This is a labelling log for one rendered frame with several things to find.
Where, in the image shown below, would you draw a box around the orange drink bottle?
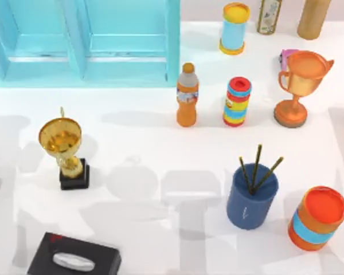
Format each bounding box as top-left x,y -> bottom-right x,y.
176,62 -> 201,128

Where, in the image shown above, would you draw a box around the red yellow blue striped can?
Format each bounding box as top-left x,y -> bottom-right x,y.
222,76 -> 252,127

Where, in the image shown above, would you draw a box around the thin dark stick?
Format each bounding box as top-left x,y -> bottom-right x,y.
239,156 -> 253,195
252,156 -> 284,194
250,144 -> 263,195

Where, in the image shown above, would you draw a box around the dark blue cup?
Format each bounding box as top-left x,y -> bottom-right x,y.
226,162 -> 279,231

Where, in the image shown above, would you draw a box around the gold trophy with black base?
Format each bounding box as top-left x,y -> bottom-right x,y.
38,107 -> 91,190

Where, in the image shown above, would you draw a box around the yellow and light blue can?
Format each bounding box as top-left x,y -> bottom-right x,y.
218,2 -> 251,56

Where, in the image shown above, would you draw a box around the light blue rack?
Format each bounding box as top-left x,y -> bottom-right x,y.
0,0 -> 181,88

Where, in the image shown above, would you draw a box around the pink and white small box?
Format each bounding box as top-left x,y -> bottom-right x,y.
276,48 -> 300,71

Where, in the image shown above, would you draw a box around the copper trophy cup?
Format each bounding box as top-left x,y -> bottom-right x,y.
273,50 -> 335,129

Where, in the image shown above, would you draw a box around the black tissue box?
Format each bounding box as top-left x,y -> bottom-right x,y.
27,231 -> 122,275

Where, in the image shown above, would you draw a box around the orange and blue can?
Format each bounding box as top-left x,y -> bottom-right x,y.
287,186 -> 344,252

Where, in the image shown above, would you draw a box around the tan cylinder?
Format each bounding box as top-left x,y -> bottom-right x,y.
296,0 -> 333,40

